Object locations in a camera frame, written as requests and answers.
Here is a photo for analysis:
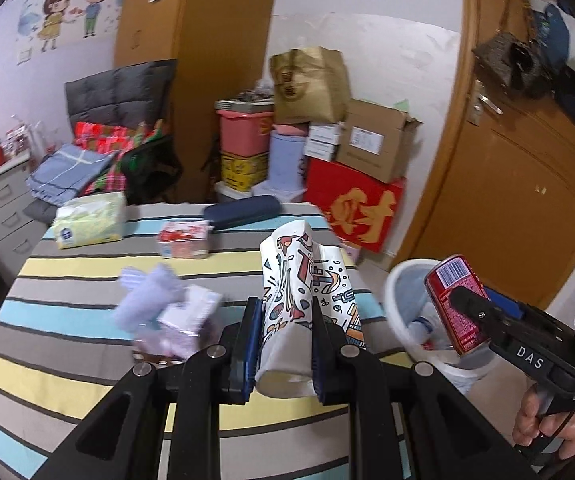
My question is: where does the brown patterned handbag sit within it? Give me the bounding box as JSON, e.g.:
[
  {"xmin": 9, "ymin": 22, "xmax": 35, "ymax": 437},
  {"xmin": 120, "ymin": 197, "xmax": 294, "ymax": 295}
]
[{"xmin": 472, "ymin": 30, "xmax": 555, "ymax": 98}]

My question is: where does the grey drawer nightstand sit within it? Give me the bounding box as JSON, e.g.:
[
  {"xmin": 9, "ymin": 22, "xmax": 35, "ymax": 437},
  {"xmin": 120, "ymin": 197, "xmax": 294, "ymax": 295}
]
[{"xmin": 0, "ymin": 160, "xmax": 48, "ymax": 281}]

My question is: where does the blue and white hanging bag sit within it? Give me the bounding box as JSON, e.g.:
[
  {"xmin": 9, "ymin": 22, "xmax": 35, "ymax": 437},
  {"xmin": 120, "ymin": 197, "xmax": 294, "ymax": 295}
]
[{"xmin": 527, "ymin": 0, "xmax": 575, "ymax": 86}]

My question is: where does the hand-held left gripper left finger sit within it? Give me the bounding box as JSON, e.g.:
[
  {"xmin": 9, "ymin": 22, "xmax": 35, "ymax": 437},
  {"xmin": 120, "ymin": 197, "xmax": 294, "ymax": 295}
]
[{"xmin": 32, "ymin": 296, "xmax": 263, "ymax": 480}]

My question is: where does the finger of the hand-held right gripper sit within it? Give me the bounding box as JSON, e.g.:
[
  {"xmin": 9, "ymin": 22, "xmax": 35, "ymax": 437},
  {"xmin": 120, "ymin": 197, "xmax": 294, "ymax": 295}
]
[
  {"xmin": 482, "ymin": 287, "xmax": 527, "ymax": 322},
  {"xmin": 449, "ymin": 285, "xmax": 515, "ymax": 353}
]

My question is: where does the red drink can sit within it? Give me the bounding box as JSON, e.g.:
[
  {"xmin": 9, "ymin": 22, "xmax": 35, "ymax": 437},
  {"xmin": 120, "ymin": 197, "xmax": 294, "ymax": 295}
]
[{"xmin": 424, "ymin": 255, "xmax": 493, "ymax": 358}]

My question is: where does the blue checked folded cloth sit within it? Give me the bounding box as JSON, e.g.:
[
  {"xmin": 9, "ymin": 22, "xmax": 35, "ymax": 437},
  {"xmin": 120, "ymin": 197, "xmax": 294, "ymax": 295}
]
[{"xmin": 26, "ymin": 143, "xmax": 118, "ymax": 206}]

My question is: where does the black and green bag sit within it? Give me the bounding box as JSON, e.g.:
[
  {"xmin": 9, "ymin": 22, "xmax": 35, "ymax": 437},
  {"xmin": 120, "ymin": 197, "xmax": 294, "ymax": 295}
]
[{"xmin": 117, "ymin": 135, "xmax": 184, "ymax": 206}]

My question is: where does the brown paper bag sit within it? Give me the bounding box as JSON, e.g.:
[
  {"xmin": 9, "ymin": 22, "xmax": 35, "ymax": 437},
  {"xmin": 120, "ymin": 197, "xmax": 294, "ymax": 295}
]
[{"xmin": 270, "ymin": 46, "xmax": 352, "ymax": 125}]

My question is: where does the yellow patterned box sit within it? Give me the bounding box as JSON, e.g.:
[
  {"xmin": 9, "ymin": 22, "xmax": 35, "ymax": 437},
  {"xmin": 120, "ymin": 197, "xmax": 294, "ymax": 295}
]
[{"xmin": 220, "ymin": 151, "xmax": 269, "ymax": 192}]

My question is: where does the lavender round box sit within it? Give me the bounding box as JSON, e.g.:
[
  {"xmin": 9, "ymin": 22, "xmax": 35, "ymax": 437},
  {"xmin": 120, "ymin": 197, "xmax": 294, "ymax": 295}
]
[{"xmin": 267, "ymin": 122, "xmax": 311, "ymax": 193}]

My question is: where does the small white box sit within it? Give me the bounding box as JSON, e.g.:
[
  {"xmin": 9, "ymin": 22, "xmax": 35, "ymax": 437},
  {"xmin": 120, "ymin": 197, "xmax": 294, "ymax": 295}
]
[
  {"xmin": 307, "ymin": 122, "xmax": 344, "ymax": 143},
  {"xmin": 303, "ymin": 139, "xmax": 341, "ymax": 161}
]

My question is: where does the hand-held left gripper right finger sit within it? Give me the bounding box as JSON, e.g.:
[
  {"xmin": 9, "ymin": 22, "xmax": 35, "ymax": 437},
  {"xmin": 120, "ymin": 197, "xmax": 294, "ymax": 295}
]
[{"xmin": 309, "ymin": 297, "xmax": 538, "ymax": 480}]

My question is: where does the metal door handle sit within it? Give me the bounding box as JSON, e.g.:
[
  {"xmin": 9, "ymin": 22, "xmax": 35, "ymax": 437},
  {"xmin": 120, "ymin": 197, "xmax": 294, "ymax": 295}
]
[{"xmin": 469, "ymin": 79, "xmax": 504, "ymax": 127}]

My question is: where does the pink storage box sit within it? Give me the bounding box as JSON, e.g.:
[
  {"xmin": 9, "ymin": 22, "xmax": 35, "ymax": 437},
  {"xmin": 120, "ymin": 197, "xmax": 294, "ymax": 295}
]
[{"xmin": 216, "ymin": 107, "xmax": 274, "ymax": 156}]

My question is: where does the cartoon couple wall sticker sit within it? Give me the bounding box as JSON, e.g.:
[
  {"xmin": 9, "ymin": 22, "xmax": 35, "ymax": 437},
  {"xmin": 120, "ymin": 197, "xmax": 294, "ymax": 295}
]
[{"xmin": 14, "ymin": 0, "xmax": 123, "ymax": 66}]

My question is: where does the lavender bubble wrap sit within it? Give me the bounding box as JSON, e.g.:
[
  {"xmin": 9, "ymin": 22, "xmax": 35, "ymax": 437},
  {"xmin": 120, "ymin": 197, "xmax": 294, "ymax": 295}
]
[{"xmin": 113, "ymin": 265, "xmax": 188, "ymax": 341}]

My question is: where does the grey padded chair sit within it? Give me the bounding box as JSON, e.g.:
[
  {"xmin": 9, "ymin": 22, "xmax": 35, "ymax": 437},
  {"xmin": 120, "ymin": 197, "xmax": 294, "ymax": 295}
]
[{"xmin": 64, "ymin": 59, "xmax": 178, "ymax": 206}]

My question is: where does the wooden wardrobe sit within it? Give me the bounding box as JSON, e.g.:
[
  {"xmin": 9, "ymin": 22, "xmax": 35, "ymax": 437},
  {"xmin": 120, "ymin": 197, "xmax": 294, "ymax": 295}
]
[{"xmin": 114, "ymin": 0, "xmax": 283, "ymax": 206}]

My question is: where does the green tissue pack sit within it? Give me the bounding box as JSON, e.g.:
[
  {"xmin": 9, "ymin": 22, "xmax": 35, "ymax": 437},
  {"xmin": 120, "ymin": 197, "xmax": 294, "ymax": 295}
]
[{"xmin": 52, "ymin": 192, "xmax": 128, "ymax": 251}]

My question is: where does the wooden door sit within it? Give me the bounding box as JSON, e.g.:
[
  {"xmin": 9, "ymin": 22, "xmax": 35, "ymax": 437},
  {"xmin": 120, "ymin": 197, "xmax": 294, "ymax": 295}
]
[{"xmin": 397, "ymin": 0, "xmax": 575, "ymax": 311}]

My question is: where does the white storage box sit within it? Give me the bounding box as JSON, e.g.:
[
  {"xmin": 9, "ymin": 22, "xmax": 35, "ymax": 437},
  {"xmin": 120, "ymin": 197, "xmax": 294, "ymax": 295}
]
[{"xmin": 216, "ymin": 182, "xmax": 254, "ymax": 206}]

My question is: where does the striped table cloth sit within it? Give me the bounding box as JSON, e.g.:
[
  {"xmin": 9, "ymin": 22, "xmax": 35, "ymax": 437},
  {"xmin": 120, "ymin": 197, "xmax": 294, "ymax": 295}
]
[{"xmin": 0, "ymin": 202, "xmax": 418, "ymax": 480}]

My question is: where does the person's right hand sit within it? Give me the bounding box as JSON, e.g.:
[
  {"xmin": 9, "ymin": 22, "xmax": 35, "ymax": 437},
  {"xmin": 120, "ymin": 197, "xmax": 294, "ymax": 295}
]
[{"xmin": 512, "ymin": 382, "xmax": 575, "ymax": 461}]

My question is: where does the navy glasses case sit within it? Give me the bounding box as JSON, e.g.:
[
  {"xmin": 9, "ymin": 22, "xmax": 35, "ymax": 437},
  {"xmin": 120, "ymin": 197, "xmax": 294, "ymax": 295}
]
[{"xmin": 203, "ymin": 195, "xmax": 282, "ymax": 231}]

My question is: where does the patterned paper cup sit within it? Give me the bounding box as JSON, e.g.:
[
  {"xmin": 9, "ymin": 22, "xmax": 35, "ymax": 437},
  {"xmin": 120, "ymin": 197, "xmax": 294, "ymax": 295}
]
[{"xmin": 258, "ymin": 219, "xmax": 368, "ymax": 400}]

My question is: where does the white square box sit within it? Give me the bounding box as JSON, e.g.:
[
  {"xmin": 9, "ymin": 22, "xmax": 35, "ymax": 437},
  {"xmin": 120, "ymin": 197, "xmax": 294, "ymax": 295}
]
[{"xmin": 252, "ymin": 187, "xmax": 308, "ymax": 206}]

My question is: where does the red plaid cloth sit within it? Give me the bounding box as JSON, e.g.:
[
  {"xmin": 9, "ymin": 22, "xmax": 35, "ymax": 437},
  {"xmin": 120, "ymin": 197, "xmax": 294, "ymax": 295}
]
[{"xmin": 74, "ymin": 120, "xmax": 163, "ymax": 196}]

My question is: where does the strawberry milk carton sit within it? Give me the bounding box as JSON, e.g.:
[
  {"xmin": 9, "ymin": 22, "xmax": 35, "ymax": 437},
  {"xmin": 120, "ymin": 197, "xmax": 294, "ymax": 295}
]
[{"xmin": 157, "ymin": 220, "xmax": 213, "ymax": 260}]

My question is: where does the red gift box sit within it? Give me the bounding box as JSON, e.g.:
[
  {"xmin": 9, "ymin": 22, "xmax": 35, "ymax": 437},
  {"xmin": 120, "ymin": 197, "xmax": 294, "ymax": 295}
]
[{"xmin": 303, "ymin": 159, "xmax": 407, "ymax": 254}]

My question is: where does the open cardboard box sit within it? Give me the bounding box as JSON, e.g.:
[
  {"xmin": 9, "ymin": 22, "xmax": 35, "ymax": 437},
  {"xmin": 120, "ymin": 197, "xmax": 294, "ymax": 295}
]
[{"xmin": 336, "ymin": 98, "xmax": 424, "ymax": 184}]

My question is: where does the white round trash bin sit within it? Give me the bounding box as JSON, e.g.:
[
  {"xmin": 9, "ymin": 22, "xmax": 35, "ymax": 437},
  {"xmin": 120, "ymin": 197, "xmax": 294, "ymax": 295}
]
[{"xmin": 385, "ymin": 258, "xmax": 499, "ymax": 396}]

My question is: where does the grey tray of clutter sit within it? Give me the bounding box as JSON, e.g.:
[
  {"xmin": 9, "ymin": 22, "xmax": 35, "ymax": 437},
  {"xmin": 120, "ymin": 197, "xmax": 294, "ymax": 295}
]
[{"xmin": 216, "ymin": 87, "xmax": 275, "ymax": 113}]

